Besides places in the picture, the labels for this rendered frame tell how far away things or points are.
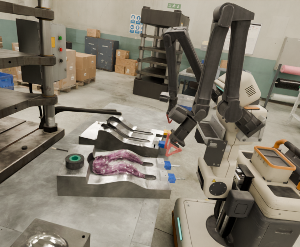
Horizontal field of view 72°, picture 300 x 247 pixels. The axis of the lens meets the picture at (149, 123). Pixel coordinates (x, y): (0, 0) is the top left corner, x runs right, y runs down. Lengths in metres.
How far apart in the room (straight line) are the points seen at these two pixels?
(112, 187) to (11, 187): 0.44
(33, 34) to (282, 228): 1.84
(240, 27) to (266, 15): 6.79
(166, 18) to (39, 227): 4.77
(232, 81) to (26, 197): 0.97
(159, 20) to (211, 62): 4.34
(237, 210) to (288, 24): 6.86
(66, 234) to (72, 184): 0.24
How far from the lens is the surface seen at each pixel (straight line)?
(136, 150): 1.24
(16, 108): 1.37
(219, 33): 0.87
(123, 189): 0.97
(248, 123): 0.98
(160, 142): 1.25
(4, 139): 1.54
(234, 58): 0.90
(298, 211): 1.38
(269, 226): 1.39
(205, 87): 0.88
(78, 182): 0.96
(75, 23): 9.57
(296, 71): 6.67
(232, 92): 0.92
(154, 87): 5.26
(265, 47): 7.64
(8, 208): 1.02
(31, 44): 1.61
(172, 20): 5.09
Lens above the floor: 1.49
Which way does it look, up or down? 23 degrees down
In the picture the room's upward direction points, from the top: 8 degrees clockwise
